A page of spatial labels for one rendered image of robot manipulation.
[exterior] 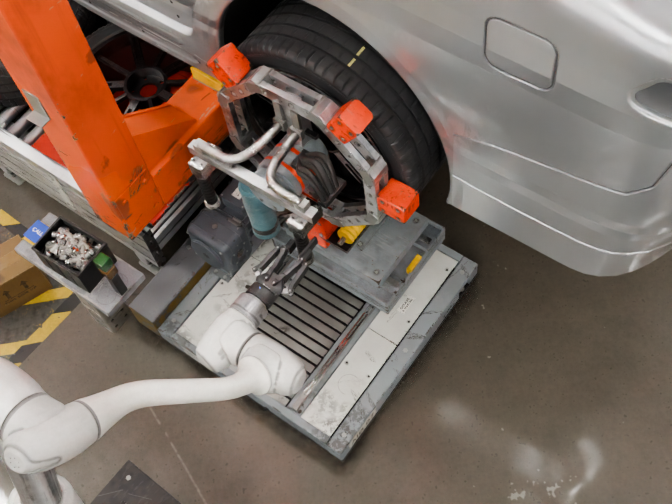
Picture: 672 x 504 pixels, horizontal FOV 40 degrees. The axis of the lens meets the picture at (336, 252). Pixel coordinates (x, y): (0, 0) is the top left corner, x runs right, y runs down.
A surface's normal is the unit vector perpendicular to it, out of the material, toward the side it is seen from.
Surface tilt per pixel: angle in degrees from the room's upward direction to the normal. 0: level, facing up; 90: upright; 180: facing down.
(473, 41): 90
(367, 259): 0
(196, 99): 0
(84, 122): 90
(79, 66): 90
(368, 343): 0
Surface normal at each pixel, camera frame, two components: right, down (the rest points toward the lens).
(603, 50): -0.59, 0.64
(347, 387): -0.10, -0.49
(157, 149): 0.80, 0.47
